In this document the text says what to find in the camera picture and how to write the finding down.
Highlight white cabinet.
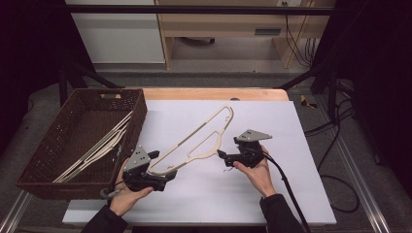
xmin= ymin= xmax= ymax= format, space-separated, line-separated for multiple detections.
xmin=64 ymin=0 xmax=167 ymax=65

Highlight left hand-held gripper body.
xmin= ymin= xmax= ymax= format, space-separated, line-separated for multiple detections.
xmin=121 ymin=145 xmax=168 ymax=192

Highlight brown woven basket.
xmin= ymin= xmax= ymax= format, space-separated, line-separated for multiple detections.
xmin=15 ymin=87 xmax=149 ymax=200

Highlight aluminium rail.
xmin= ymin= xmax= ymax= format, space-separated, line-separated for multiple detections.
xmin=0 ymin=189 xmax=33 ymax=233
xmin=315 ymin=95 xmax=392 ymax=233

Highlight black horizontal bar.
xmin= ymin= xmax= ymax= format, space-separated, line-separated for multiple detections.
xmin=62 ymin=4 xmax=336 ymax=17

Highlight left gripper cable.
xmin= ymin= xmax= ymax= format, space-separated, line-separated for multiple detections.
xmin=99 ymin=180 xmax=125 ymax=200

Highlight black metal stand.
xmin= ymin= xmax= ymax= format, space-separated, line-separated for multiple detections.
xmin=276 ymin=62 xmax=339 ymax=122
xmin=57 ymin=59 xmax=125 ymax=106

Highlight yellow and black clip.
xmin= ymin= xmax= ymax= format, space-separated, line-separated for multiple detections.
xmin=299 ymin=94 xmax=319 ymax=110

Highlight white table sheet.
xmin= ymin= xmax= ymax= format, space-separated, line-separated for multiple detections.
xmin=62 ymin=99 xmax=338 ymax=226

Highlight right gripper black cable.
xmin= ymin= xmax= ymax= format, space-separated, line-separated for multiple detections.
xmin=262 ymin=151 xmax=313 ymax=233

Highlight black floor cables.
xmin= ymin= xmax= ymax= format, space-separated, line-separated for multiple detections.
xmin=303 ymin=79 xmax=361 ymax=215

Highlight person's right hand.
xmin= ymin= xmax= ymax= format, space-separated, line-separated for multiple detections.
xmin=232 ymin=145 xmax=278 ymax=199

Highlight dark curtain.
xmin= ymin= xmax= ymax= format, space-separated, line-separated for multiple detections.
xmin=310 ymin=0 xmax=412 ymax=198
xmin=0 ymin=0 xmax=96 ymax=156

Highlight black hanging cables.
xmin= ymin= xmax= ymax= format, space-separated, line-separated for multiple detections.
xmin=281 ymin=1 xmax=317 ymax=68

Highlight light wooden desk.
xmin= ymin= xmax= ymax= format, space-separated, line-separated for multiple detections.
xmin=154 ymin=0 xmax=338 ymax=70

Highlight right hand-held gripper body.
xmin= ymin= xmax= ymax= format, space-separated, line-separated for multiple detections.
xmin=224 ymin=129 xmax=273 ymax=169

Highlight person's left hand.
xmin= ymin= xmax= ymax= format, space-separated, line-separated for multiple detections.
xmin=108 ymin=157 xmax=155 ymax=217

